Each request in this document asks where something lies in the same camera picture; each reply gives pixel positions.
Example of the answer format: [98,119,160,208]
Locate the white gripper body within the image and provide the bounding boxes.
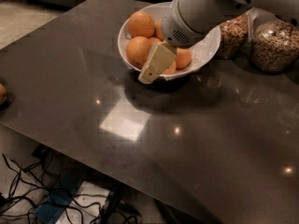
[161,0,206,48]

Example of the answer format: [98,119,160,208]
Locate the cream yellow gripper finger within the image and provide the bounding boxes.
[138,42,177,84]

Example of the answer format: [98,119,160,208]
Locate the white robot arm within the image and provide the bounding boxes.
[138,0,299,84]

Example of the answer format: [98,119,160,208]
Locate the small middle orange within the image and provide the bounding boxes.
[149,37,162,45]

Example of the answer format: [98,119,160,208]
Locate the white bowl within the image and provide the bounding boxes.
[117,2,222,81]

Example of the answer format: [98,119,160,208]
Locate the white plastic bowl liner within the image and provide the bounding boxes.
[120,3,221,81]

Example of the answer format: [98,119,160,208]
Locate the orange front with stem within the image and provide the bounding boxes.
[164,62,177,75]

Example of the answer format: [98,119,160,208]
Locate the glass jar of nuts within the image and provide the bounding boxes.
[216,15,249,59]

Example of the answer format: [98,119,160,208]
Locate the glass jar of grains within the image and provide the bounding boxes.
[250,19,299,73]

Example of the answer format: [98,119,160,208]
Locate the orange at table edge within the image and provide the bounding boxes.
[0,83,7,105]

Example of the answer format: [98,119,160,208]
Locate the blue mat on floor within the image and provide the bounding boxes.
[35,174,82,224]

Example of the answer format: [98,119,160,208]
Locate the black floor cables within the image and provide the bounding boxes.
[0,147,141,224]

